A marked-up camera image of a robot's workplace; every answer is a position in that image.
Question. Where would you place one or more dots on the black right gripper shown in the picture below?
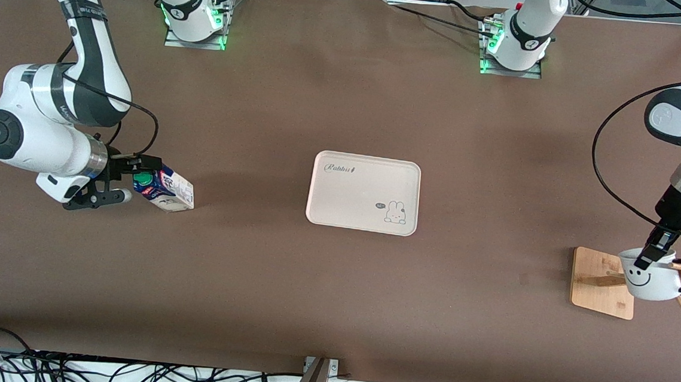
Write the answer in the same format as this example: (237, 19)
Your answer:
(116, 164)

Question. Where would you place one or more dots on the white smiley face cup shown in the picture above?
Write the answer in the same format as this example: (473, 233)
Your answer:
(651, 284)

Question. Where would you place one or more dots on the blue white milk carton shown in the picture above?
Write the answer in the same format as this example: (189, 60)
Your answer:
(169, 191)

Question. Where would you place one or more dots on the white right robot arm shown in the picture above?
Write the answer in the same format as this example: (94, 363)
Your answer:
(51, 135)

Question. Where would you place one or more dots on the wooden cup stand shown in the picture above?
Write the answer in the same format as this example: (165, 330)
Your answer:
(600, 290)

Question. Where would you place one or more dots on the cream rabbit print tray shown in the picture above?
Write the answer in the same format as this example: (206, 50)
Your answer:
(358, 195)

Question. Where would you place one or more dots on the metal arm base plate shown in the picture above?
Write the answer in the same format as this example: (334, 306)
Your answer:
(174, 42)
(534, 74)

